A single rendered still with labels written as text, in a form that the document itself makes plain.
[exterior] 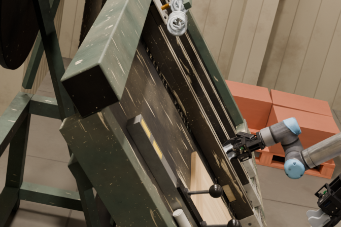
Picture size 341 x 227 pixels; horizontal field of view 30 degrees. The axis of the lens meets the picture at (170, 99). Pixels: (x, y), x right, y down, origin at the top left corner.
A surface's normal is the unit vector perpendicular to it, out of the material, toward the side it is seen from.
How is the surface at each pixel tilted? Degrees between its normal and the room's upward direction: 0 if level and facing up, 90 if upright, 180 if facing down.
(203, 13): 90
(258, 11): 90
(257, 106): 90
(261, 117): 90
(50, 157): 0
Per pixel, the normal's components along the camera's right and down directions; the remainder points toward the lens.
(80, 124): -0.04, 0.38
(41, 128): 0.20, -0.90
